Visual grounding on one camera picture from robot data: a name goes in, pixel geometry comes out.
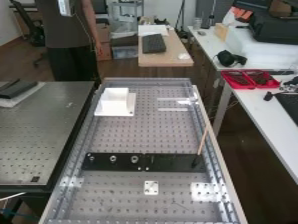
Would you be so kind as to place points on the large silver nut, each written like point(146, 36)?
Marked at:
point(134, 159)

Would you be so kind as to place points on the medium silver nut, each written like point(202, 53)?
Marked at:
point(113, 159)

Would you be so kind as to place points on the small silver nut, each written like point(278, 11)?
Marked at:
point(92, 158)

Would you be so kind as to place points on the small white box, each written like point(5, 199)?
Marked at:
point(116, 103)

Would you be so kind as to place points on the thin stick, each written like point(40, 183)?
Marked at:
point(202, 140)

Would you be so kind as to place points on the black plate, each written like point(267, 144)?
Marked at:
point(167, 164)

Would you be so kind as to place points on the wooden table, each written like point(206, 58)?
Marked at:
point(165, 59)

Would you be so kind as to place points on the black textured pad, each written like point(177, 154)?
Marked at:
point(153, 43)

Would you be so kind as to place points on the red tray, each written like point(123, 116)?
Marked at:
point(238, 80)
point(263, 78)

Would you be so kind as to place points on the black headphones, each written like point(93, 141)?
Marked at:
point(227, 57)

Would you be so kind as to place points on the clear box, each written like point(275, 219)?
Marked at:
point(146, 200)

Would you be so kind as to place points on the white desk with keyboard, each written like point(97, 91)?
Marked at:
point(266, 120)

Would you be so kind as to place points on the person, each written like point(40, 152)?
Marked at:
point(66, 36)

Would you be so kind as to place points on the black flat bar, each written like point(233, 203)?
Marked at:
point(16, 89)

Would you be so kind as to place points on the black keyboard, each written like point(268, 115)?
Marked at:
point(290, 106)

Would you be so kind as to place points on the black case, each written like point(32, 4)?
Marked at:
point(276, 30)

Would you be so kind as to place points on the small white square bracket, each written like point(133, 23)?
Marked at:
point(150, 187)

